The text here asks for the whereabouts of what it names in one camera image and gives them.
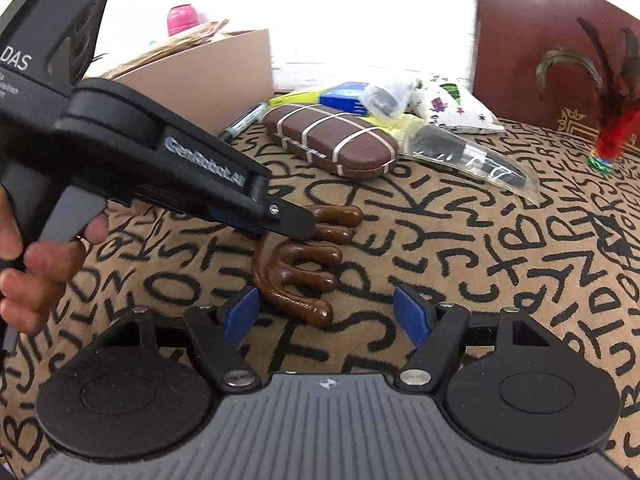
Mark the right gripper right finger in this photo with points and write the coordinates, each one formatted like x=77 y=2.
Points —
x=437 y=334

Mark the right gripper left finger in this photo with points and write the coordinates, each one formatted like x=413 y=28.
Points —
x=216 y=335

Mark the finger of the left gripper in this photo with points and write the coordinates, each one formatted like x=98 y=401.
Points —
x=279 y=216
x=249 y=219

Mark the brown wooden comb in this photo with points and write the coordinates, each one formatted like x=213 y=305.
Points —
x=293 y=275

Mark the brown striped glasses case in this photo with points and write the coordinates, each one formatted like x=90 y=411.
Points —
x=338 y=142

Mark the blue medicine box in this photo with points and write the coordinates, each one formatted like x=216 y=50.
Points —
x=345 y=97

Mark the clear plastic container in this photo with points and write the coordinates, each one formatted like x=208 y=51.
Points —
x=387 y=102

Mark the person's left hand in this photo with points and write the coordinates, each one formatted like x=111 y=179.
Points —
x=29 y=295

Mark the black marker pen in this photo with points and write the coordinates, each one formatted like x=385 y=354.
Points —
x=243 y=123

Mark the yellow-green medicine box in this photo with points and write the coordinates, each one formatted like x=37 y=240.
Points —
x=304 y=95

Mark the brown cardboard box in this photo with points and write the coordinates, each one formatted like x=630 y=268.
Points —
x=212 y=85

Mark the flat yellow medicine box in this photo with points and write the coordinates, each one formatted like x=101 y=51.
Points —
x=402 y=129

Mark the letter pattern table mat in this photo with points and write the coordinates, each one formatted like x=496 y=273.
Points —
x=571 y=262

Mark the pink thermos bottle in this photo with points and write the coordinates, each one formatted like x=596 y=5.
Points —
x=183 y=17

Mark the black item in plastic bag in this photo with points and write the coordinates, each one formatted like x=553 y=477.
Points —
x=441 y=147

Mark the tan snack packet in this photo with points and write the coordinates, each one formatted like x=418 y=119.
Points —
x=186 y=40

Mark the white patterned fabric pouch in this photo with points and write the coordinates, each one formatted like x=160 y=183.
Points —
x=445 y=103

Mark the feather shuttlecock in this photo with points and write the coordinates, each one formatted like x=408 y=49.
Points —
x=617 y=92

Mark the dark wooden chair back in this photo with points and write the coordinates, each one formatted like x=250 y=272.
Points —
x=511 y=36

